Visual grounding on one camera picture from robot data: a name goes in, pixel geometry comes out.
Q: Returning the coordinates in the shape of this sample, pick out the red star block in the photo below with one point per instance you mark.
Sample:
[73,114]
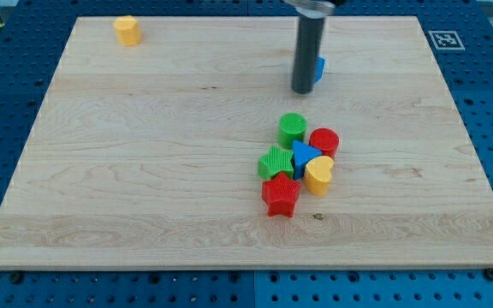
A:
[281,194]

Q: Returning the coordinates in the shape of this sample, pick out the white fiducial marker tag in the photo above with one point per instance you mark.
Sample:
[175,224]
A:
[446,40]

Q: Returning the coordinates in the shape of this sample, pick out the green star block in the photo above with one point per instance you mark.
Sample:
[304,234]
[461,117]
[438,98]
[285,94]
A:
[275,161]

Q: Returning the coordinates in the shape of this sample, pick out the green cylinder block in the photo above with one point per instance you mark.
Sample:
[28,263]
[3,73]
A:
[292,127]

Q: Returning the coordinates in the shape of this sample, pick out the wooden board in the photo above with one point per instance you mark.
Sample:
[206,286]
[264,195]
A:
[146,157]

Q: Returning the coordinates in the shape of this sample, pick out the red cylinder block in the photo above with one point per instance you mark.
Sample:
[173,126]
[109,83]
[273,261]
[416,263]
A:
[326,140]

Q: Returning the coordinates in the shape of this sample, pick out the blue triangle block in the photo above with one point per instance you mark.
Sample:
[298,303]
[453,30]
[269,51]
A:
[302,155]

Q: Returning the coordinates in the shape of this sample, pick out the yellow hexagon block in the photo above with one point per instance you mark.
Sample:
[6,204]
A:
[127,30]

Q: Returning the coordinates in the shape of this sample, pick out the blue cube block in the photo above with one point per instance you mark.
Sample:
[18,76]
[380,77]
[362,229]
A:
[319,69]

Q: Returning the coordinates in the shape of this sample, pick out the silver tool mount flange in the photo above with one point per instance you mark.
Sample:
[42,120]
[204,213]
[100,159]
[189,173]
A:
[312,9]

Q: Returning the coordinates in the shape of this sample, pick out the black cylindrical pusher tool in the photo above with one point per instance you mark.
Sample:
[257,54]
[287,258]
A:
[306,55]

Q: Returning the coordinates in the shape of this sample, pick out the yellow heart block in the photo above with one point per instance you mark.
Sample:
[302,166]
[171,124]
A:
[318,175]

